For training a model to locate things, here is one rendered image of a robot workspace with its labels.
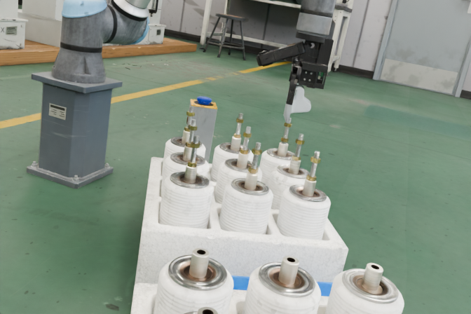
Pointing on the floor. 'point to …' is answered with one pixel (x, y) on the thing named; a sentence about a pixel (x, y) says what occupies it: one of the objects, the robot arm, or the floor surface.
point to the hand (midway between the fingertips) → (284, 115)
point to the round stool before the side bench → (230, 34)
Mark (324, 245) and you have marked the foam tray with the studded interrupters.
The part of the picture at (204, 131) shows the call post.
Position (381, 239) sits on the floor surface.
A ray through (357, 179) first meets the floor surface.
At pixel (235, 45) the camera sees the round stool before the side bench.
